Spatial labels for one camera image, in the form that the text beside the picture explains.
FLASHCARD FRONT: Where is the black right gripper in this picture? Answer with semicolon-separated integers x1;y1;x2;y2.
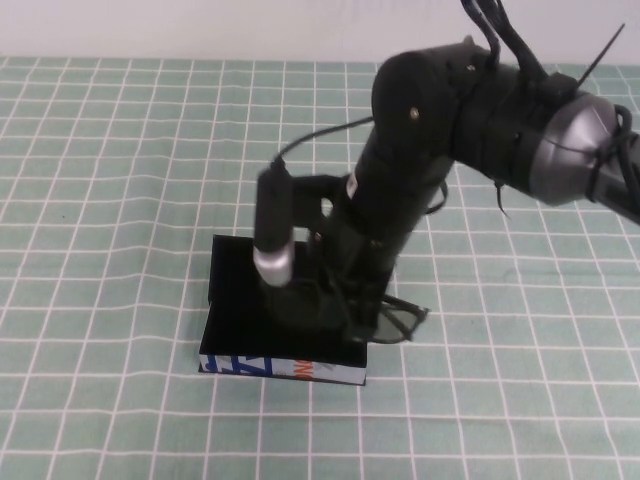
307;199;404;345

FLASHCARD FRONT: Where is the black printed glasses case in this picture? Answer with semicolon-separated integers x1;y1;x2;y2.
196;234;371;388

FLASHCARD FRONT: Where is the green white checked tablecloth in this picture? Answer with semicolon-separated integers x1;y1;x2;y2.
0;55;640;480

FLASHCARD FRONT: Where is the black zip tie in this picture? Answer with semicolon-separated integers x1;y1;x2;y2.
577;22;627;89

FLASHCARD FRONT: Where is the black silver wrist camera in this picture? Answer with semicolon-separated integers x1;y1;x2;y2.
252;157;297;289

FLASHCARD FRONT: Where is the thin black camera cable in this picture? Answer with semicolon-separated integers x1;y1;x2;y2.
270;114;375;164

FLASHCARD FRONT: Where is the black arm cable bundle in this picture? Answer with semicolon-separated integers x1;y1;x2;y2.
458;0;556;89

